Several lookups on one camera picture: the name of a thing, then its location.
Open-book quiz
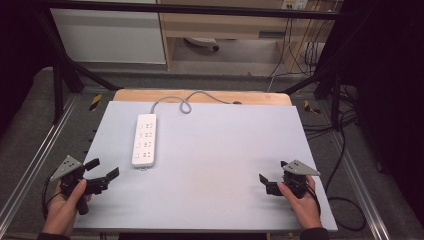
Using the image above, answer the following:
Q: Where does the aluminium floor rail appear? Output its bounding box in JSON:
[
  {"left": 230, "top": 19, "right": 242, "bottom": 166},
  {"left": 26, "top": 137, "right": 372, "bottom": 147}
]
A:
[
  {"left": 0, "top": 94, "right": 79, "bottom": 231},
  {"left": 318, "top": 99, "right": 392, "bottom": 240}
]

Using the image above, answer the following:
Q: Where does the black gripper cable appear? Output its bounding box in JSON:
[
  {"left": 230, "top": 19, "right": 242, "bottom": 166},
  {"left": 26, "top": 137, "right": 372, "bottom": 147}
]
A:
[
  {"left": 305, "top": 182, "right": 323, "bottom": 218},
  {"left": 41, "top": 168, "right": 64, "bottom": 220}
]

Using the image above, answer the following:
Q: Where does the black floor cable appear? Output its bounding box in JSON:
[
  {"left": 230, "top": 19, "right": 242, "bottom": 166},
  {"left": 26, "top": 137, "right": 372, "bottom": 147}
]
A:
[{"left": 301, "top": 84, "right": 368, "bottom": 233}]

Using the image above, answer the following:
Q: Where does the white cabinet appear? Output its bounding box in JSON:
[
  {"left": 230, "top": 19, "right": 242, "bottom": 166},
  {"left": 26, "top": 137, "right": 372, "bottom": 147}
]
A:
[{"left": 49, "top": 0, "right": 167, "bottom": 65}]

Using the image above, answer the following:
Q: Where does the person's left hand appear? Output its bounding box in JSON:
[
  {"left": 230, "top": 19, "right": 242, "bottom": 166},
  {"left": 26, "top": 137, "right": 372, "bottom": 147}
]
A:
[{"left": 41, "top": 179, "right": 93, "bottom": 237}]

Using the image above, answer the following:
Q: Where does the white power strip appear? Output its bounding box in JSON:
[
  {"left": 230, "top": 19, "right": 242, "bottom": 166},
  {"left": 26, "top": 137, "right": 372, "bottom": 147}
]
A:
[{"left": 131, "top": 113, "right": 158, "bottom": 171}]

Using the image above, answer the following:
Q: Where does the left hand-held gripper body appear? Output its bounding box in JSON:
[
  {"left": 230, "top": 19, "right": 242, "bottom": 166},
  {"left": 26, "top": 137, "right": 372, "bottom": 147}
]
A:
[{"left": 49, "top": 154, "right": 108, "bottom": 216}]

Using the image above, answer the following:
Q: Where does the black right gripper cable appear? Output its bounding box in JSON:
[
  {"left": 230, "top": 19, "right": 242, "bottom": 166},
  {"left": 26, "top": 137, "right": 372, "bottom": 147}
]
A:
[{"left": 305, "top": 182, "right": 323, "bottom": 218}]

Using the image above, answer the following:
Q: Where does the black metal frame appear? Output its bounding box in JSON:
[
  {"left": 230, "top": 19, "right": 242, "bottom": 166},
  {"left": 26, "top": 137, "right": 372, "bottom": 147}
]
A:
[{"left": 31, "top": 0, "right": 359, "bottom": 129}]

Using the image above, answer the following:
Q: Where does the white wall socket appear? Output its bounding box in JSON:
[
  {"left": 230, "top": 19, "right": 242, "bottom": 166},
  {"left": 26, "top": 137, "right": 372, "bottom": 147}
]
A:
[{"left": 281, "top": 0, "right": 310, "bottom": 11}]

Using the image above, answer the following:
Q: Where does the person's right hand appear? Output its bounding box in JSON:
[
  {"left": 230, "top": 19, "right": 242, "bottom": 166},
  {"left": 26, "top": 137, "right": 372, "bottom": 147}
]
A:
[{"left": 277, "top": 175, "right": 323, "bottom": 232}]

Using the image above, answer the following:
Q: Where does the yellow black floor tape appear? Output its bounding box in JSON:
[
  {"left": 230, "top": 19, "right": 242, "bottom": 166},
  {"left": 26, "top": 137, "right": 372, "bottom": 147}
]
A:
[
  {"left": 88, "top": 93, "right": 103, "bottom": 112},
  {"left": 303, "top": 99, "right": 322, "bottom": 115}
]

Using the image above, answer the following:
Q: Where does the wooden table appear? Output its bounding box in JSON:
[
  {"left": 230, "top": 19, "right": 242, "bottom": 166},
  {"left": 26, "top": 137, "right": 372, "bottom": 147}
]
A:
[{"left": 112, "top": 88, "right": 293, "bottom": 107}]

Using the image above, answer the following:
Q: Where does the grey power strip cable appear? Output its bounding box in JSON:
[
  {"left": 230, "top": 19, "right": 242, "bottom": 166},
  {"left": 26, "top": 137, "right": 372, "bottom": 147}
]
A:
[{"left": 149, "top": 90, "right": 243, "bottom": 115}]

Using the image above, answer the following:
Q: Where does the bundle of hanging cables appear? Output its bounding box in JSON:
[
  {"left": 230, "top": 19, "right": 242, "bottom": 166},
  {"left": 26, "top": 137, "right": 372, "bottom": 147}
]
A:
[{"left": 266, "top": 0, "right": 338, "bottom": 94}]

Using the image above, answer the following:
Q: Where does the grey chair base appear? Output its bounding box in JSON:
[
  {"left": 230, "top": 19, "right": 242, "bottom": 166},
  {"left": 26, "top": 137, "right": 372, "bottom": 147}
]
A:
[{"left": 184, "top": 36, "right": 221, "bottom": 53}]

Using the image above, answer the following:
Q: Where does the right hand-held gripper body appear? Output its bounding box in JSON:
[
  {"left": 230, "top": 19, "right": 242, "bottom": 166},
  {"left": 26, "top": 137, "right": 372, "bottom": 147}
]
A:
[{"left": 265, "top": 159, "right": 322, "bottom": 200}]

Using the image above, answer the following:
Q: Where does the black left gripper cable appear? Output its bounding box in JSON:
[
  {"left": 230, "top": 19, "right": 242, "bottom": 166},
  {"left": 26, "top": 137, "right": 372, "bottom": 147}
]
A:
[{"left": 41, "top": 168, "right": 64, "bottom": 220}]

